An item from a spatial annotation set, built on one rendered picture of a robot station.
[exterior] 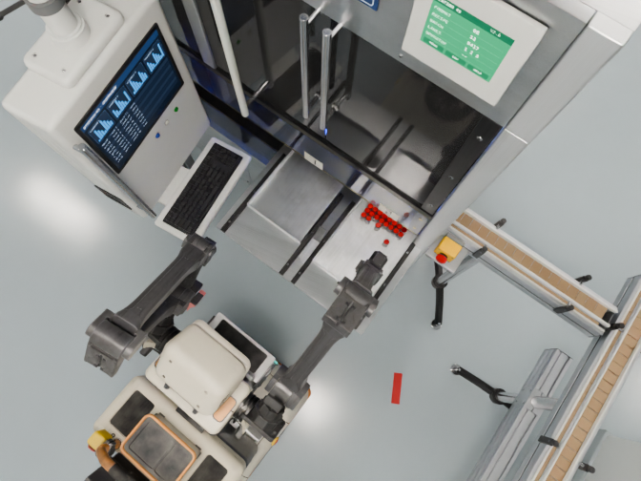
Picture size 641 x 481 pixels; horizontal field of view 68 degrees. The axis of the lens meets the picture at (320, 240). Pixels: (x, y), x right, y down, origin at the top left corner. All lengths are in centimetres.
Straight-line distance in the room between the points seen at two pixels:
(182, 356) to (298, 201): 84
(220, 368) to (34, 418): 184
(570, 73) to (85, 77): 115
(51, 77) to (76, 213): 174
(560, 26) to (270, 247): 131
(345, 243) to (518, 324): 137
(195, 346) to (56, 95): 75
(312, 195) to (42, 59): 100
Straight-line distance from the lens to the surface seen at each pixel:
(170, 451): 184
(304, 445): 269
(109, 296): 292
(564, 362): 237
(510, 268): 191
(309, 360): 125
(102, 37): 148
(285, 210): 188
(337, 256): 183
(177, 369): 134
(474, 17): 88
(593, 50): 84
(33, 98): 149
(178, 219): 199
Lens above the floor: 266
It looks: 75 degrees down
